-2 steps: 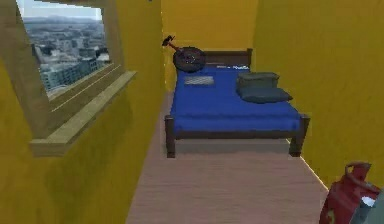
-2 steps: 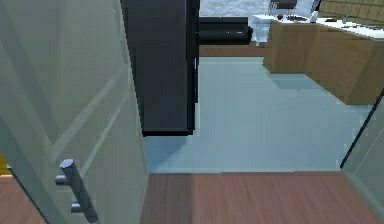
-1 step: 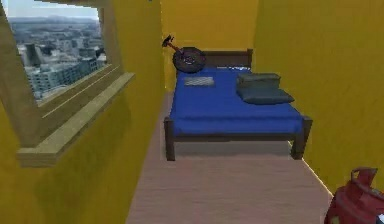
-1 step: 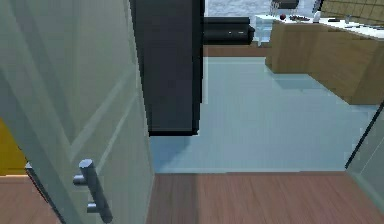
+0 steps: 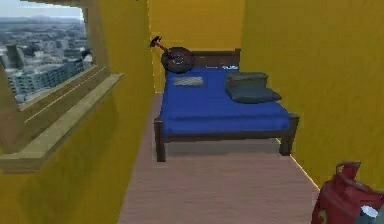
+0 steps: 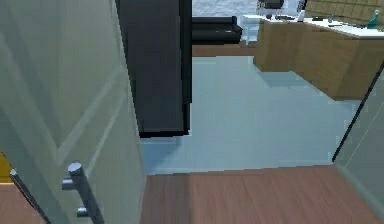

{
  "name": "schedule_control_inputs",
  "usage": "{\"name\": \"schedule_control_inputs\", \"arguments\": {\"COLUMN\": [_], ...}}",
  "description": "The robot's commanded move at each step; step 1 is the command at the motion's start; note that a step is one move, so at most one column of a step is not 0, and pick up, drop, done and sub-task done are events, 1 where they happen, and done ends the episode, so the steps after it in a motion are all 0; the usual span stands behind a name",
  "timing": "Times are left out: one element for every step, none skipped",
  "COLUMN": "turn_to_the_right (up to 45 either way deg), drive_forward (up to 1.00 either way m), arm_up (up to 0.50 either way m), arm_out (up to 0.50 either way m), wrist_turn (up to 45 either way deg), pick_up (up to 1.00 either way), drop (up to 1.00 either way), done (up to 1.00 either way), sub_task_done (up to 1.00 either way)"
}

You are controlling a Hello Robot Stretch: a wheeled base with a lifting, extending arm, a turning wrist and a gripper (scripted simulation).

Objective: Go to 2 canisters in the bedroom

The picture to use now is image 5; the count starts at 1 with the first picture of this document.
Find dark grey pillow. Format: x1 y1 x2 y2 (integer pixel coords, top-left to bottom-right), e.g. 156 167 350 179
225 87 283 105
225 71 270 89

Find red gas canister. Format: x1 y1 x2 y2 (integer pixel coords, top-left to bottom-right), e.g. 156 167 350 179
310 161 384 224

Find grey canister with white cap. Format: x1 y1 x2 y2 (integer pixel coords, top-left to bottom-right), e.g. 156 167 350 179
353 204 384 224

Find blue bed with wooden frame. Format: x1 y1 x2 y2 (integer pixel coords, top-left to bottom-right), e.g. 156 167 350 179
153 48 300 163

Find window with wooden frame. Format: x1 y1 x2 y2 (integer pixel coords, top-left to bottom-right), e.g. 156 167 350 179
0 0 125 175

